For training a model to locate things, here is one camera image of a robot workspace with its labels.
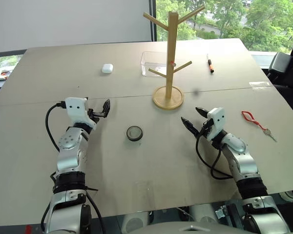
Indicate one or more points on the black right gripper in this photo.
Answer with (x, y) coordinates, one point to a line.
(205, 129)

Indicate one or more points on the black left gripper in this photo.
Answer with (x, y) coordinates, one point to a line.
(95, 114)

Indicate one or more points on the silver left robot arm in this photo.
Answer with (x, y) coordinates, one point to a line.
(68, 146)

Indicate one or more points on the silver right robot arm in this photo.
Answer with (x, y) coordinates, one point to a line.
(241, 158)

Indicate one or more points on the white earbuds case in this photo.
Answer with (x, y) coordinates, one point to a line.
(107, 68)

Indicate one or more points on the orange black pen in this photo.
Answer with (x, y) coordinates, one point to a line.
(210, 64)

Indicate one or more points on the small red white tag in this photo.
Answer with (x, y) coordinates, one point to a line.
(173, 64)

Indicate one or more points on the clear plastic box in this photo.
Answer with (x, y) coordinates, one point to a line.
(149, 62)

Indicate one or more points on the clear tape strip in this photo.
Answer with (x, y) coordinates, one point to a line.
(258, 84)

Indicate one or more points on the wooden tree hanger stand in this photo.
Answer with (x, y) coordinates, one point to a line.
(172, 48)

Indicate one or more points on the grey robot torso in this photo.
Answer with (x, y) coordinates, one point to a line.
(185, 223)

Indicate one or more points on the black chair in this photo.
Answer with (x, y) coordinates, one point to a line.
(289, 70)

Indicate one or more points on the clutter of small items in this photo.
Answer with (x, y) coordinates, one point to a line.
(1, 74)

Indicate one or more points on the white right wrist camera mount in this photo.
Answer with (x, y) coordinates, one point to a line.
(216, 122)

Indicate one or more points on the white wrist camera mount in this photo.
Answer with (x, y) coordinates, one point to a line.
(75, 109)
(216, 122)

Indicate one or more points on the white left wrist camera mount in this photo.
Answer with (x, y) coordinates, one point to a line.
(75, 109)

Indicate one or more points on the black window frame post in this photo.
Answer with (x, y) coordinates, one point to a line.
(152, 19)

